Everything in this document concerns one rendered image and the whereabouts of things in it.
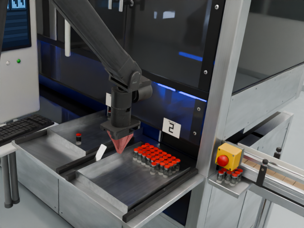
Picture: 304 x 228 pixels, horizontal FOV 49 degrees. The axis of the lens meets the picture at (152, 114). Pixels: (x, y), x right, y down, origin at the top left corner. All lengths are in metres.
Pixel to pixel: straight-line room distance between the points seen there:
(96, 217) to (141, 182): 0.77
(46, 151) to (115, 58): 0.70
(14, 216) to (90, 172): 1.28
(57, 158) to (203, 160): 0.57
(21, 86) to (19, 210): 1.00
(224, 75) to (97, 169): 0.58
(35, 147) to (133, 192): 0.48
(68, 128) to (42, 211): 1.02
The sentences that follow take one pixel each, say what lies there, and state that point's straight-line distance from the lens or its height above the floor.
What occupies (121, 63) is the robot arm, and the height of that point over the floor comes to 1.38.
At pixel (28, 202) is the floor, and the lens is 2.57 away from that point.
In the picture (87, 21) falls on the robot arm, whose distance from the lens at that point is 0.71.
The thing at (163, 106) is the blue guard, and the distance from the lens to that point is 1.33.
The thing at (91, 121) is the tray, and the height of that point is 0.88.
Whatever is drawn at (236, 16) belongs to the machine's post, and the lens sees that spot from 1.11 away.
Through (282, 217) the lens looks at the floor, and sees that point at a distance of 2.77.
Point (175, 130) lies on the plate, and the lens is 1.32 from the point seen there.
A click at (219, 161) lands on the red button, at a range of 1.21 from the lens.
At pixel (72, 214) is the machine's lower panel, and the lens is 2.17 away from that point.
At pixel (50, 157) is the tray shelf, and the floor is 0.88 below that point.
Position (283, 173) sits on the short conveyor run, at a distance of 1.32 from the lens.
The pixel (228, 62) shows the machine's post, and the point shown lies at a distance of 1.14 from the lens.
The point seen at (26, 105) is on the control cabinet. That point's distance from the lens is 1.88.
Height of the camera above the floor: 1.60
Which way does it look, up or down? 24 degrees down
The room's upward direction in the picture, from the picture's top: 6 degrees clockwise
